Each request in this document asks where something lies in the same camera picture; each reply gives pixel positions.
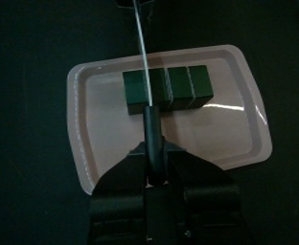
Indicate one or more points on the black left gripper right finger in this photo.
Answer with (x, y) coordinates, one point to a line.
(207, 197)

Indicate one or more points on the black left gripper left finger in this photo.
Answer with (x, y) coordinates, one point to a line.
(117, 197)

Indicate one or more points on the dark green sushi roll piece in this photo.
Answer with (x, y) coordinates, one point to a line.
(179, 84)
(158, 86)
(200, 83)
(134, 89)

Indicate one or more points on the pink plastic tray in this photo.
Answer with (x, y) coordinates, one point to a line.
(199, 137)

